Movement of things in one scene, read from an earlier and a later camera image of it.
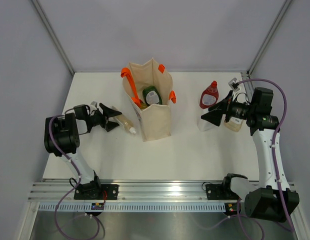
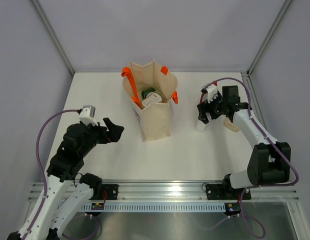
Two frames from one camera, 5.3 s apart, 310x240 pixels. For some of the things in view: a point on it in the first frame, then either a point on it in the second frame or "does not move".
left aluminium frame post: (47, 23) does not move
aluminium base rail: (128, 192) does not move
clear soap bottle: (122, 120) -> (150, 96)
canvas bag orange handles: (150, 90) does not move
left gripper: (107, 112) -> (115, 130)
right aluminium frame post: (283, 11) does not move
